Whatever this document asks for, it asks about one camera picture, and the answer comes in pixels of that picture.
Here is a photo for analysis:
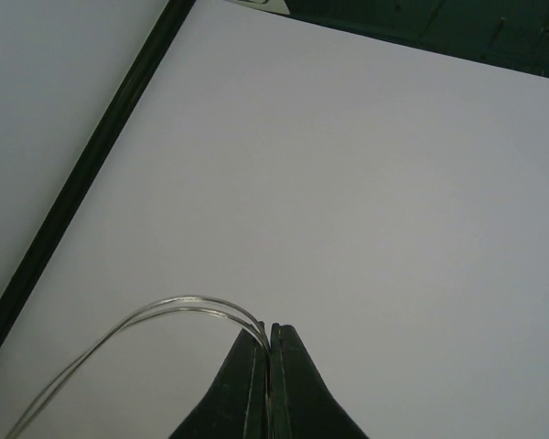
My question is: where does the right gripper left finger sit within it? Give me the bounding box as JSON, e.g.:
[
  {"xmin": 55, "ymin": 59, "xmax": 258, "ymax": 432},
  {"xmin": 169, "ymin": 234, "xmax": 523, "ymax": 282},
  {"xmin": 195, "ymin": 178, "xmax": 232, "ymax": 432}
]
[{"xmin": 171, "ymin": 330, "xmax": 267, "ymax": 439}]

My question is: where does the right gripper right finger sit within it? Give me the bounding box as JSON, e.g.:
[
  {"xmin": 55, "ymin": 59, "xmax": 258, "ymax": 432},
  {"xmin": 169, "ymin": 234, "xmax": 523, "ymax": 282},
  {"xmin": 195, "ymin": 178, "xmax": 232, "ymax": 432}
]
[{"xmin": 270, "ymin": 324, "xmax": 367, "ymax": 438}]

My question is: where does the black frame post left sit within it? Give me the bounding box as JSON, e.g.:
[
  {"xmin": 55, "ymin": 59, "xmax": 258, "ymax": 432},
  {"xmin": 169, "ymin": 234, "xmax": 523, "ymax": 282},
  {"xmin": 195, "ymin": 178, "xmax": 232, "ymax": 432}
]
[{"xmin": 0, "ymin": 0, "xmax": 196, "ymax": 350}]

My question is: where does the white ball fairy light string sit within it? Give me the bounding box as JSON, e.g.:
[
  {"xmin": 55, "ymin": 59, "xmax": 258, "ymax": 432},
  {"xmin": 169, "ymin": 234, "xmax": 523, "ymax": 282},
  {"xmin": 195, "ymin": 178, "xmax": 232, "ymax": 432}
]
[{"xmin": 3, "ymin": 294, "xmax": 275, "ymax": 439}]

